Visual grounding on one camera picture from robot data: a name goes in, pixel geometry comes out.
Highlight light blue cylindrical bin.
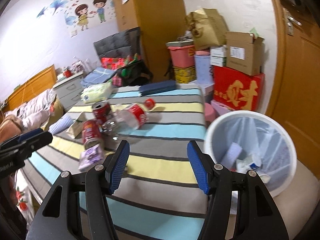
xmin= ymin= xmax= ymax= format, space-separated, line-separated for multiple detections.
xmin=194 ymin=55 xmax=214 ymax=84

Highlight brown wooden door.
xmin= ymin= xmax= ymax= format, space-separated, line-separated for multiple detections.
xmin=266 ymin=0 xmax=319 ymax=178

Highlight white paper snack bag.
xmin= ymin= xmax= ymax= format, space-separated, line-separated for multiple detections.
xmin=66 ymin=112 xmax=87 ymax=139

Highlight grey drawer cabinet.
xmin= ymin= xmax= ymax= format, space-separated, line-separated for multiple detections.
xmin=53 ymin=71 xmax=84 ymax=112

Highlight wooden headboard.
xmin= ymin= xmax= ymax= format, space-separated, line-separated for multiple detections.
xmin=2 ymin=65 xmax=57 ymax=112

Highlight black bag with red cloth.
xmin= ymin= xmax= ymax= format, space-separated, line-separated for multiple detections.
xmin=101 ymin=54 xmax=153 ymax=87

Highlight crushed cola plastic bottle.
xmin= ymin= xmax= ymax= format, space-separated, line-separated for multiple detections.
xmin=102 ymin=98 xmax=156 ymax=135

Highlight striped bed cover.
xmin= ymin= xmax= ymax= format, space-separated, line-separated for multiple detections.
xmin=22 ymin=84 xmax=208 ymax=239

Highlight yellow printed box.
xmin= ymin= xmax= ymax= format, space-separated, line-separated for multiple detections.
xmin=173 ymin=66 xmax=196 ymax=83

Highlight pink round stool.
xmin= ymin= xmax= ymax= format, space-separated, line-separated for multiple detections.
xmin=204 ymin=103 xmax=216 ymax=128

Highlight purple milk carton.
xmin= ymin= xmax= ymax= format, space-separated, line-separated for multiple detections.
xmin=78 ymin=145 xmax=105 ymax=172

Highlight brown open cardboard box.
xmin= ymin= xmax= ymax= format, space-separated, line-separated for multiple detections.
xmin=226 ymin=32 xmax=264 ymax=76

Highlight dark grey quilted cushion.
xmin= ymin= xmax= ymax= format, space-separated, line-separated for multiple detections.
xmin=93 ymin=27 xmax=141 ymax=60

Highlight yellow wooden wardrobe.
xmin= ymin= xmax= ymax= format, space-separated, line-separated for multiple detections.
xmin=113 ymin=0 xmax=185 ymax=82

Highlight red soda can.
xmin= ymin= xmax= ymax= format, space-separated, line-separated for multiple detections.
xmin=92 ymin=100 xmax=113 ymax=125

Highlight pink plastic storage box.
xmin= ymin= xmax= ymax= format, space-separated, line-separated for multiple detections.
xmin=168 ymin=45 xmax=195 ymax=68

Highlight white round trash bin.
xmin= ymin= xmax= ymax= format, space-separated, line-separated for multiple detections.
xmin=204 ymin=111 xmax=297 ymax=197

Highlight golden paper gift bag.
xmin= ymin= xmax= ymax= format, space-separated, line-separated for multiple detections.
xmin=184 ymin=8 xmax=228 ymax=50

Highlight red cardboard gift box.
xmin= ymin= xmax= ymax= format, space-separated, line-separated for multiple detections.
xmin=213 ymin=66 xmax=265 ymax=111

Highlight dark blue long case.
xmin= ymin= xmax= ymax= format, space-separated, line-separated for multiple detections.
xmin=139 ymin=80 xmax=176 ymax=96

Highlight cartoon couple wall sticker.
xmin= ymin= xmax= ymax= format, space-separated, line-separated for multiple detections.
xmin=36 ymin=0 xmax=116 ymax=37

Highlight blue folded cloth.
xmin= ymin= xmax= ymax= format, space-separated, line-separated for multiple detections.
xmin=80 ymin=67 xmax=116 ymax=88

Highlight red drink can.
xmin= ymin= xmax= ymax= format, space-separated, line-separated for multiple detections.
xmin=82 ymin=120 xmax=104 ymax=149

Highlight white small stacked boxes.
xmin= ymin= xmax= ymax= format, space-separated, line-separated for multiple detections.
xmin=210 ymin=45 xmax=227 ymax=67

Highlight white foam wrap sheet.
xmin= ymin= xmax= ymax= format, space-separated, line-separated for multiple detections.
xmin=48 ymin=115 xmax=74 ymax=135

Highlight yellow tissue pack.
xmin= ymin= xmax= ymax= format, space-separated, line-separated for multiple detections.
xmin=81 ymin=82 xmax=112 ymax=103

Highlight pink purple flat box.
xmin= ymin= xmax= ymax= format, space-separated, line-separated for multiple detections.
xmin=210 ymin=100 xmax=234 ymax=117

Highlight silver door handle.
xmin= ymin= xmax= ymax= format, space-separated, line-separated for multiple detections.
xmin=283 ymin=8 xmax=302 ymax=36

